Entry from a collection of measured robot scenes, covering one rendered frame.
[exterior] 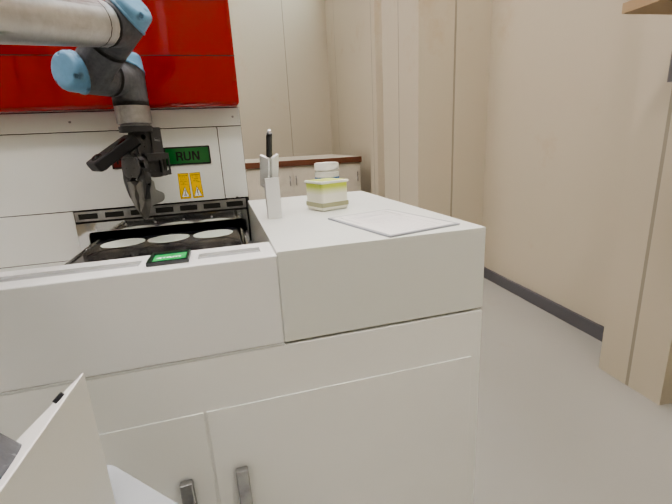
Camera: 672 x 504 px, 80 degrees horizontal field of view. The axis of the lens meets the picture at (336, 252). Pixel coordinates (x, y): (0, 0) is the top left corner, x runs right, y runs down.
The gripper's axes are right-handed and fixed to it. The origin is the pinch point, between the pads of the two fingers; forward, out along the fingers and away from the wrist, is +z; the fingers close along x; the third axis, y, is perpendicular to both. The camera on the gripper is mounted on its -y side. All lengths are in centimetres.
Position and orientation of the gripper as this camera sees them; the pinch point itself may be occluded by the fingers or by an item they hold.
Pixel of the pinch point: (142, 213)
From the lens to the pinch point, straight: 106.7
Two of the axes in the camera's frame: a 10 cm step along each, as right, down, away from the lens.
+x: -8.4, -1.0, 5.4
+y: 5.5, -2.5, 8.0
